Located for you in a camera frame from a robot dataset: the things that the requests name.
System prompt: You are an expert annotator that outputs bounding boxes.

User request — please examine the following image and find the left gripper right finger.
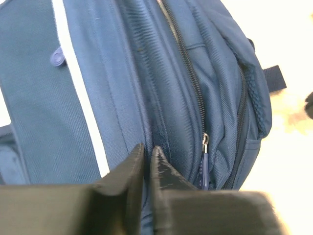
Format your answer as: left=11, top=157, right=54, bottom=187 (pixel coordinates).
left=151, top=146, right=286, bottom=235

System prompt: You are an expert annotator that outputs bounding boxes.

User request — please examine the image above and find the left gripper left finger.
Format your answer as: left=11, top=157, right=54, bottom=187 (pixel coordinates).
left=0, top=144, right=144, bottom=235

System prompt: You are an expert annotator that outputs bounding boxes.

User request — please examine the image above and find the navy blue school backpack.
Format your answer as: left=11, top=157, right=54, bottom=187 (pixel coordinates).
left=0, top=0, right=286, bottom=235

